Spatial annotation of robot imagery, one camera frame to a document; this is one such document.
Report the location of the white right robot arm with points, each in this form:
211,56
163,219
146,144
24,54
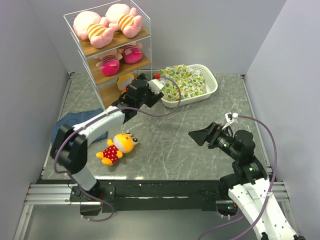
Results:
249,186

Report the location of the white wire wooden shelf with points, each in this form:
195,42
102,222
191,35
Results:
105,87

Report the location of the white plastic basket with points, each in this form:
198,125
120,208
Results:
211,86

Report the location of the lemon print cloth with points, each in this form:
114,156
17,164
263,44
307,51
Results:
190,83

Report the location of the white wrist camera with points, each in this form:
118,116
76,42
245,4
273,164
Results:
157,83
230,119

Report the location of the pink plush pig striped shirt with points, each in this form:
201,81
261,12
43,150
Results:
90,25

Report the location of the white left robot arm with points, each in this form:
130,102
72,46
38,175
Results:
70,147

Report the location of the yellow plush red dotted dress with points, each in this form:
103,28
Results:
121,144

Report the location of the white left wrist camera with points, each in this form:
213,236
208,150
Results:
157,83

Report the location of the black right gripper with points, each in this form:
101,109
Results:
200,136

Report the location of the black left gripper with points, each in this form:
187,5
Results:
153,97

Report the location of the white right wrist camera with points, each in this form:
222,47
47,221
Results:
230,119

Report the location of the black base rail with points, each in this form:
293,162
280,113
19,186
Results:
155,195

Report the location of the black-haired doll pink striped dress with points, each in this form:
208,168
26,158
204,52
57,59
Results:
131,53

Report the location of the blue checked cloth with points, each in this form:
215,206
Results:
72,119

